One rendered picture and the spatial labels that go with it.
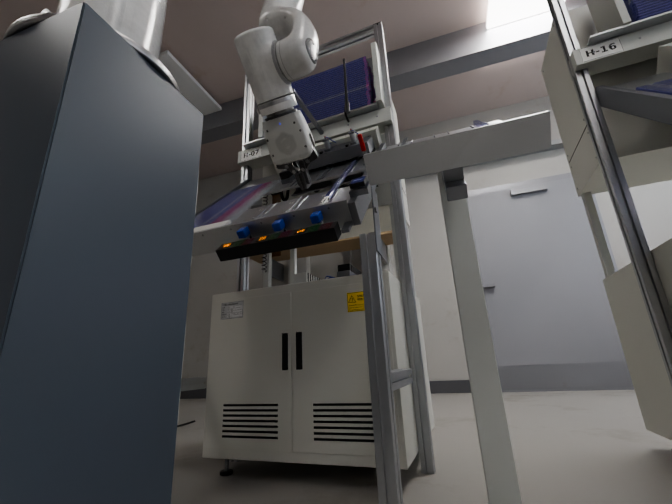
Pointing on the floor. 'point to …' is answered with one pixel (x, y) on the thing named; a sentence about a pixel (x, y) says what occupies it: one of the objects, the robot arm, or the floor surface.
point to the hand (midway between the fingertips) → (303, 179)
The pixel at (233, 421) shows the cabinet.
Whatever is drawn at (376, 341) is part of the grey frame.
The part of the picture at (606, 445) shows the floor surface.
